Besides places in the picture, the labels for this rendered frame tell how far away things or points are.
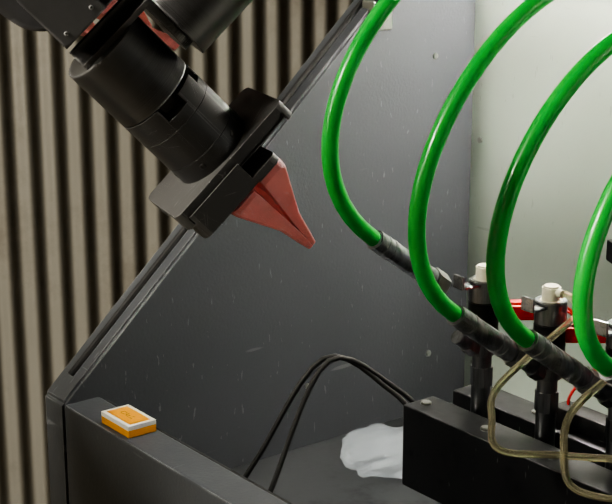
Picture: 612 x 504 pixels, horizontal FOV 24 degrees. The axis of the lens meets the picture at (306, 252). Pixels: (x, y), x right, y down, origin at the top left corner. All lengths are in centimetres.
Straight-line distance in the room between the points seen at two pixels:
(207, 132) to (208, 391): 64
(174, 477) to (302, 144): 42
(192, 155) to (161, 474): 44
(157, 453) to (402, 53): 55
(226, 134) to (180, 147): 3
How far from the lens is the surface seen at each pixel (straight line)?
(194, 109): 93
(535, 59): 162
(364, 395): 167
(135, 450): 134
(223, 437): 156
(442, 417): 132
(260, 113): 95
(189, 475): 127
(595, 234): 102
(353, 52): 116
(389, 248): 121
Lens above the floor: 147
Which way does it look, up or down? 15 degrees down
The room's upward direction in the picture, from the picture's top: straight up
